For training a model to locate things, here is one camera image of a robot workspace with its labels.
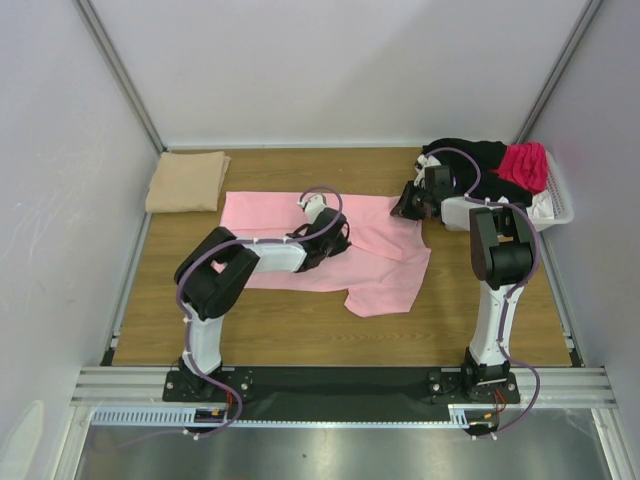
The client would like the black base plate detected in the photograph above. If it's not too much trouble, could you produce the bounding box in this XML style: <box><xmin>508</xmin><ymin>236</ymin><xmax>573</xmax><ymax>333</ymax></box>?
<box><xmin>162</xmin><ymin>365</ymin><xmax>521</xmax><ymax>422</ymax></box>

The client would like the aluminium frame rail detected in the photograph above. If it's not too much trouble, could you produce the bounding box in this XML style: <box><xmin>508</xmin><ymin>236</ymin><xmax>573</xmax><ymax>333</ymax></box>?
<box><xmin>71</xmin><ymin>366</ymin><xmax>617</xmax><ymax>408</ymax></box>

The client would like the grey slotted cable duct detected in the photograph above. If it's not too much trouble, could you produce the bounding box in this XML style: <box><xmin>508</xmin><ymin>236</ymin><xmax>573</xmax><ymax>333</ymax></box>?
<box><xmin>92</xmin><ymin>406</ymin><xmax>491</xmax><ymax>429</ymax></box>

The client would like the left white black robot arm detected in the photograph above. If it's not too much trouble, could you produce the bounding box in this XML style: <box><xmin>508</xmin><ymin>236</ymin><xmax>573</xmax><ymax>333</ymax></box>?
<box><xmin>163</xmin><ymin>207</ymin><xmax>350</xmax><ymax>402</ymax></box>

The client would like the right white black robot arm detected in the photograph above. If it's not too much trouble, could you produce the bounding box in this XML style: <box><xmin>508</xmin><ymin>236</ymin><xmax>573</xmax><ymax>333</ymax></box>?
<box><xmin>453</xmin><ymin>195</ymin><xmax>540</xmax><ymax>402</ymax></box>

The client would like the white plastic laundry basket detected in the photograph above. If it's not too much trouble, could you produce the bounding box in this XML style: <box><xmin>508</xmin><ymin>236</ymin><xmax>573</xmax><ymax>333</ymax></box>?
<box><xmin>529</xmin><ymin>152</ymin><xmax>574</xmax><ymax>232</ymax></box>

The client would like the crimson red t shirt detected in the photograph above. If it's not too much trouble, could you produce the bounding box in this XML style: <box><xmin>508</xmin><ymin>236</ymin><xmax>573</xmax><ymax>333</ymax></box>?
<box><xmin>495</xmin><ymin>142</ymin><xmax>549</xmax><ymax>195</ymax></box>

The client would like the black t shirt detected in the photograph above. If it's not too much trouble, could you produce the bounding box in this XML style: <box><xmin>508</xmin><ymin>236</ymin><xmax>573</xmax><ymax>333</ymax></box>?
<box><xmin>422</xmin><ymin>138</ymin><xmax>533</xmax><ymax>207</ymax></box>

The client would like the white t shirt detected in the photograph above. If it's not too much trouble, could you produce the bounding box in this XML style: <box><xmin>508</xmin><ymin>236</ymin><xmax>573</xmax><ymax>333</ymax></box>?
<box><xmin>414</xmin><ymin>154</ymin><xmax>555</xmax><ymax>220</ymax></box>

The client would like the folded beige t shirt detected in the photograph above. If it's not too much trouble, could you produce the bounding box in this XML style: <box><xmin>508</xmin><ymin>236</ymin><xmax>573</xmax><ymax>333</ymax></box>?
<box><xmin>145</xmin><ymin>151</ymin><xmax>231</xmax><ymax>214</ymax></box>

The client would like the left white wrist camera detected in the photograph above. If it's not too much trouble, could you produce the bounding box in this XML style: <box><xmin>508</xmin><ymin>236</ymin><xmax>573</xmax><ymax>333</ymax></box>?
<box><xmin>298</xmin><ymin>193</ymin><xmax>327</xmax><ymax>224</ymax></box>

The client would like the pink t shirt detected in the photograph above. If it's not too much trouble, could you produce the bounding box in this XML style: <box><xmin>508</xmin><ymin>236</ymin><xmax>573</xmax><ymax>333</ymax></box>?
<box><xmin>221</xmin><ymin>192</ymin><xmax>431</xmax><ymax>318</ymax></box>

